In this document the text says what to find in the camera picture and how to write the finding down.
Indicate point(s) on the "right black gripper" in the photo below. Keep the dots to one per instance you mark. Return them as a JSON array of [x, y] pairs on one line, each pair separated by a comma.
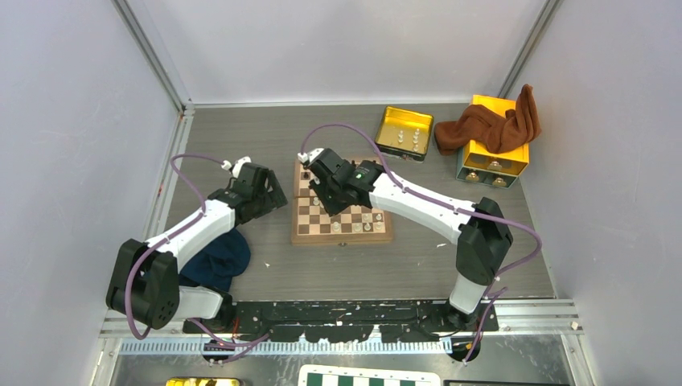
[[333, 209]]

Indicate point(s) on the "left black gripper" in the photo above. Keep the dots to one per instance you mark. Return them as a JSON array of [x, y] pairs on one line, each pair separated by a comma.
[[273, 199]]

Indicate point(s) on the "wooden chess board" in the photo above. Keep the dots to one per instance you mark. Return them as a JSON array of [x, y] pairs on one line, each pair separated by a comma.
[[311, 225]]

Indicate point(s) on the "gold metal tin tray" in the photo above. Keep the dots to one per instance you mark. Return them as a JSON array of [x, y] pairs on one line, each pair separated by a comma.
[[404, 134]]

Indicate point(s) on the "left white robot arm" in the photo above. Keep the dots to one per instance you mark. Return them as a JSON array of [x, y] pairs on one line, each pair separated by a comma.
[[145, 285]]

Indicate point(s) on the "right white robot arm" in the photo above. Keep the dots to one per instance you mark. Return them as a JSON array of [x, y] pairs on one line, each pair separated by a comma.
[[478, 231]]

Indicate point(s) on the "green checkered calibration board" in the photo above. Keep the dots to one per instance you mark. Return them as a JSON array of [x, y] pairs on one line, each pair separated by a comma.
[[323, 375]]

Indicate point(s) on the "dark blue cloth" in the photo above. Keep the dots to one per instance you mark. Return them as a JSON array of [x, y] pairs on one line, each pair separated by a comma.
[[215, 265]]

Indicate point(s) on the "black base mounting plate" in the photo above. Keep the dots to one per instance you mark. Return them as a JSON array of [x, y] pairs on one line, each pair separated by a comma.
[[395, 321]]

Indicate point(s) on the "yellow drawer box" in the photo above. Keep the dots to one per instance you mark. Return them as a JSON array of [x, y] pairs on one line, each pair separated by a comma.
[[476, 165]]

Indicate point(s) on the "brown cloth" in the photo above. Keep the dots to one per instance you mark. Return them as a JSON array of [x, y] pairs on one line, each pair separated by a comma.
[[498, 133]]

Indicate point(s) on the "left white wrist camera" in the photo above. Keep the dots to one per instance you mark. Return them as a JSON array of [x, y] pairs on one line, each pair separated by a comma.
[[234, 168]]

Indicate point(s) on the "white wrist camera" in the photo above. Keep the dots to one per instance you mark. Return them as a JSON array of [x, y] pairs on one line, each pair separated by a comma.
[[306, 157], [234, 168]]

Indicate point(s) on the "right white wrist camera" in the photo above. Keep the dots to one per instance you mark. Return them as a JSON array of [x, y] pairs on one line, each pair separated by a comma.
[[306, 157]]

